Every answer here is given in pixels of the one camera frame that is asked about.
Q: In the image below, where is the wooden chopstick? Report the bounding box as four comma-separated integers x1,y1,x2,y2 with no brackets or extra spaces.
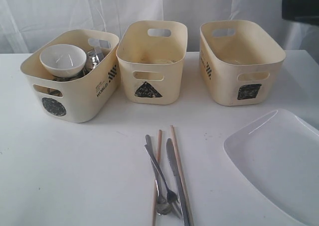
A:
170,125,194,226
152,129,162,226

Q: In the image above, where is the stainless steel knife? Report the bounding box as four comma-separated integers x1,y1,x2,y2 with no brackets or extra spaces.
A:
166,138,191,226

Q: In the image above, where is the cream bin with circle mark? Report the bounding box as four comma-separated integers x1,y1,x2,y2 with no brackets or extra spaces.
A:
20,29,121,123

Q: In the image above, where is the stainless steel bowl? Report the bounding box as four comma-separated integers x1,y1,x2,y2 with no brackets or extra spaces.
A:
83,46,110,75

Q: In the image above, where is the stainless steel cup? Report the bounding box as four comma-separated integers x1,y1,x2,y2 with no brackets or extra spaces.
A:
45,88,63,97
52,72,85,82

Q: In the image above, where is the stainless steel spoon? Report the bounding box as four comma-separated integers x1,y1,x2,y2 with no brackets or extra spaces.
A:
145,134,172,215

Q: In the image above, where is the stainless steel fork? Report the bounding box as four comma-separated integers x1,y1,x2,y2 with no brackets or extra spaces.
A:
150,155,182,219

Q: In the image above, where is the white ceramic bowl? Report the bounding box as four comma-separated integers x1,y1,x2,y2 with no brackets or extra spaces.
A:
39,44,87,78

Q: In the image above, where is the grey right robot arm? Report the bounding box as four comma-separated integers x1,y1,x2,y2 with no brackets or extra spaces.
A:
282,0,319,26

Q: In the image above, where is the cream bin with triangle mark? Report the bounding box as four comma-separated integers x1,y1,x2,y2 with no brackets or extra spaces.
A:
116,20,188,105

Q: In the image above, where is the cream bin with square mark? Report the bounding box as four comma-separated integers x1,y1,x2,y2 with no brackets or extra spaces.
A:
199,20,286,106

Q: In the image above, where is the white rectangular plate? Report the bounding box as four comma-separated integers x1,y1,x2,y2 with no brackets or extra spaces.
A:
223,109,319,226

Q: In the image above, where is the white curtain backdrop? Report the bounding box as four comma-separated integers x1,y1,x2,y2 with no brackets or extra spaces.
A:
0,0,319,60

